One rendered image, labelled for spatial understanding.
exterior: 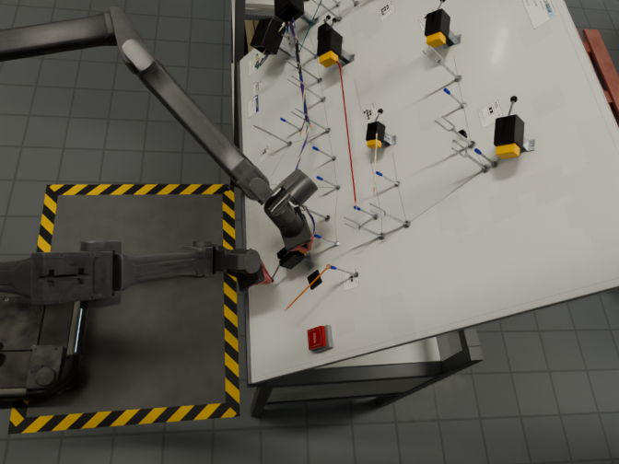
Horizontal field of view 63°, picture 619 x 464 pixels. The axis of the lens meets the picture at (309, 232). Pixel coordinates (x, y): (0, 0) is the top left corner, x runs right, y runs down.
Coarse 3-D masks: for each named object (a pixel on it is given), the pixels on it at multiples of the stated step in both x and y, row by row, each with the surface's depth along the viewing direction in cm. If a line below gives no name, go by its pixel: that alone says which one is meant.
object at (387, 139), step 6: (378, 114) 125; (372, 126) 124; (378, 126) 122; (384, 126) 124; (372, 132) 122; (378, 132) 122; (384, 132) 124; (366, 138) 123; (372, 138) 122; (378, 138) 122; (384, 138) 125; (390, 138) 126; (384, 144) 128; (390, 144) 127
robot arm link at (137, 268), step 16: (80, 240) 81; (96, 240) 80; (112, 240) 84; (112, 256) 85; (128, 256) 88; (144, 256) 94; (160, 256) 98; (176, 256) 103; (192, 256) 109; (208, 256) 117; (112, 272) 85; (128, 272) 87; (144, 272) 91; (160, 272) 97; (176, 272) 103; (192, 272) 110; (208, 272) 117; (112, 288) 85; (80, 304) 81; (96, 304) 80; (112, 304) 84
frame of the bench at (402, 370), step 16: (448, 352) 159; (336, 368) 152; (352, 368) 152; (368, 368) 153; (384, 368) 154; (400, 368) 155; (416, 368) 155; (432, 368) 156; (272, 384) 147; (288, 384) 148; (304, 384) 149; (320, 384) 152; (256, 400) 173; (288, 400) 184; (304, 400) 185; (320, 400) 188; (384, 400) 215
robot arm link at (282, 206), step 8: (280, 192) 114; (288, 192) 113; (272, 200) 114; (280, 200) 113; (288, 200) 112; (264, 208) 114; (272, 208) 112; (280, 208) 112; (288, 208) 113; (272, 216) 112; (280, 216) 112; (288, 216) 114; (280, 224) 115
